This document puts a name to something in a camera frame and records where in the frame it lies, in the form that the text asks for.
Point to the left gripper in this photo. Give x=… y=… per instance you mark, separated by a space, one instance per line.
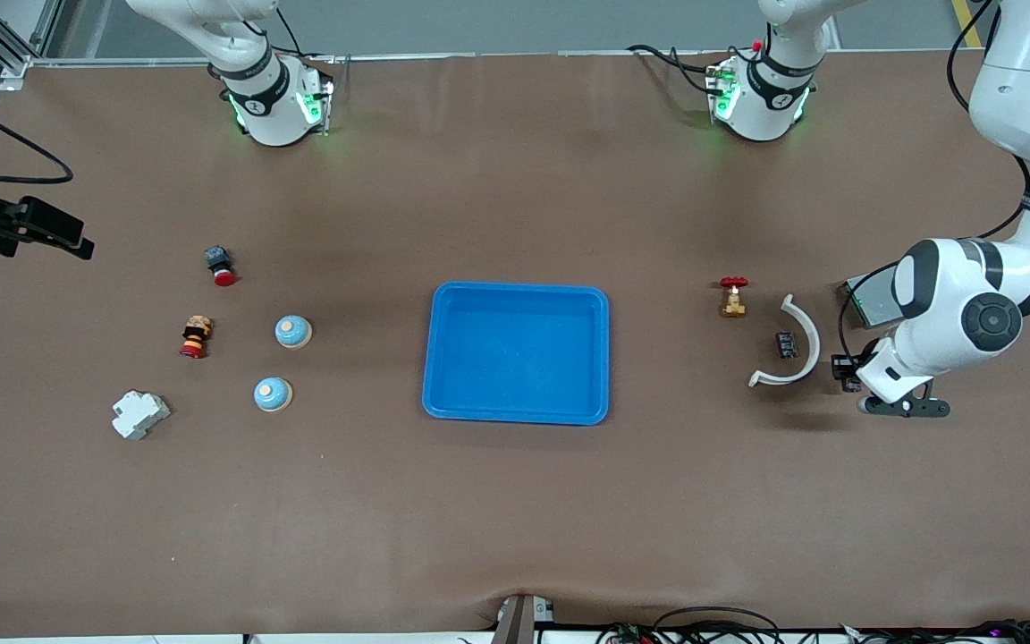
x=848 y=371

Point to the blue dome bell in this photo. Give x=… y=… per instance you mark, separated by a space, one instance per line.
x=273 y=394
x=292 y=331

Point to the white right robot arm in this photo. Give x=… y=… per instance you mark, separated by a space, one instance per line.
x=269 y=98

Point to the white curved plastic clamp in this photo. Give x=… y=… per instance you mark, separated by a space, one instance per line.
x=814 y=344

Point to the silver metal power supply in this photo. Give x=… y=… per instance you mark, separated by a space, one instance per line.
x=873 y=304

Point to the red push button black body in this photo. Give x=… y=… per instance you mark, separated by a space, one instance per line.
x=220 y=266

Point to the red yellow emergency stop button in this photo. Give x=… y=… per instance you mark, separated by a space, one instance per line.
x=196 y=337

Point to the white circuit breaker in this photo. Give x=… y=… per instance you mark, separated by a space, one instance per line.
x=139 y=414

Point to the blue plastic tray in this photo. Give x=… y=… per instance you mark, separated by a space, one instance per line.
x=515 y=358

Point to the brown table mat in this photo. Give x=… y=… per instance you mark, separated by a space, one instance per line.
x=515 y=519

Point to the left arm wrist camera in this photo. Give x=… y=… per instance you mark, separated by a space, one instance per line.
x=908 y=408

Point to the aluminium frame post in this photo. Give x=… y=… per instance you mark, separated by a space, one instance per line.
x=14 y=64

